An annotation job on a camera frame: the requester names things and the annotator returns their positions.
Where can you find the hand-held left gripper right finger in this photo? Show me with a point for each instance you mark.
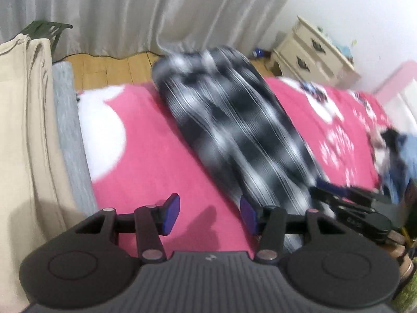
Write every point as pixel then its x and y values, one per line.
pixel 249 215

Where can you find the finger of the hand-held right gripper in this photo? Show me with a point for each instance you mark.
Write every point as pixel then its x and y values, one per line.
pixel 329 185
pixel 365 194

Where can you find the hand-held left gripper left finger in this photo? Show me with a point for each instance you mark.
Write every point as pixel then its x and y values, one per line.
pixel 171 212

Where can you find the black white plaid shirt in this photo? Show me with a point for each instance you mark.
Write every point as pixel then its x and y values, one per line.
pixel 234 120

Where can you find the person's right hand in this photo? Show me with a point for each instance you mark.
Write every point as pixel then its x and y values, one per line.
pixel 402 262

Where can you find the blue denim jeans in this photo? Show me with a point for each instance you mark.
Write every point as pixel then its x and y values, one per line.
pixel 399 169

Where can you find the cream cloth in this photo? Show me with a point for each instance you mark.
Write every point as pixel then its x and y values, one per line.
pixel 378 150

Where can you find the pink floral bed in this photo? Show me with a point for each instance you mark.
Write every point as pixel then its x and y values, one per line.
pixel 146 156

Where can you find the black patterned cloth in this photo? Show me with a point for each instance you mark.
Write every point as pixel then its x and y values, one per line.
pixel 391 137

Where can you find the cream two-drawer nightstand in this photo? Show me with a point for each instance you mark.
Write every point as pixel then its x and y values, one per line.
pixel 309 55

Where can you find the small blue cloth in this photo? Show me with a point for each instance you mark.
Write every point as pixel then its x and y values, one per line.
pixel 345 51

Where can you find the grey folded cloth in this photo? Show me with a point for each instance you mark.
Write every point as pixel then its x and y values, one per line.
pixel 70 120

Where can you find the blue bottle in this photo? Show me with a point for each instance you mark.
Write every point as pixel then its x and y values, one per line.
pixel 257 52

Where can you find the beige folded cloth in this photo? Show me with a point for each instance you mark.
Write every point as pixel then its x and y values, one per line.
pixel 26 137

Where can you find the grey satin curtain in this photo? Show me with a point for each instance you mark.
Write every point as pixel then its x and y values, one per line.
pixel 146 6

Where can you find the green folding stool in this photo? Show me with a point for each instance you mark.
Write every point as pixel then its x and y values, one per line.
pixel 42 29

